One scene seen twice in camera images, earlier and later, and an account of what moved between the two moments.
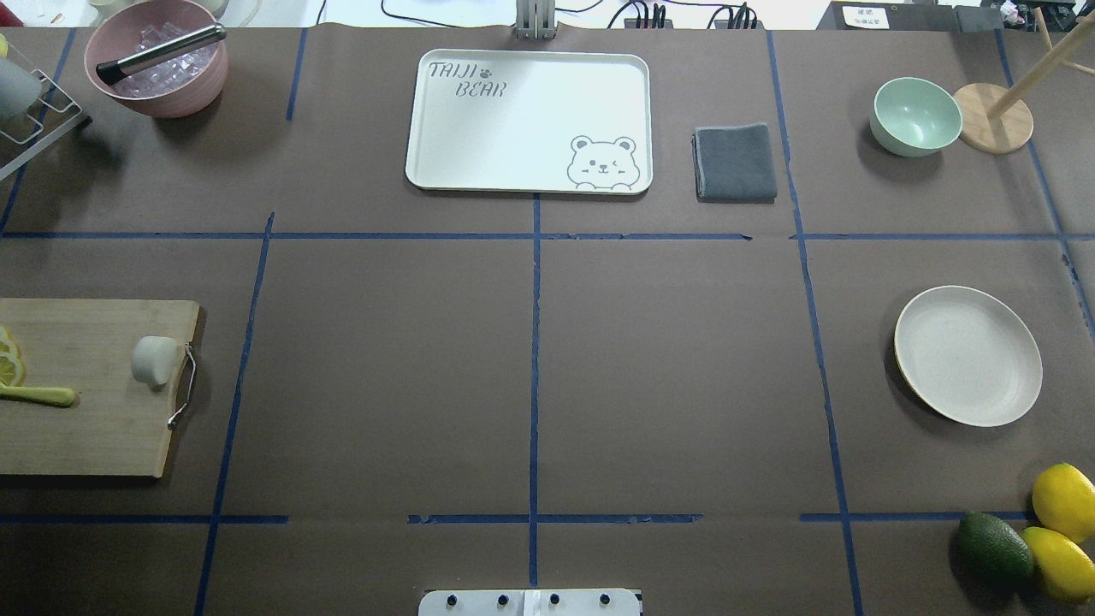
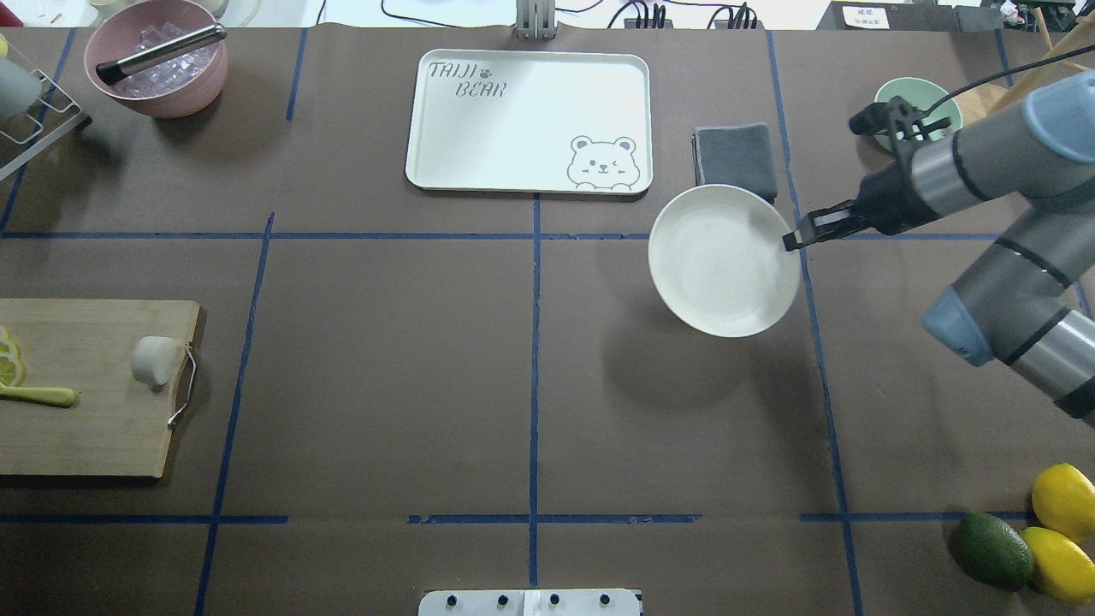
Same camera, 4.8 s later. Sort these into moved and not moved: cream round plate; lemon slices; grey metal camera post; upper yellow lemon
Moved: cream round plate
Not moved: lemon slices; grey metal camera post; upper yellow lemon
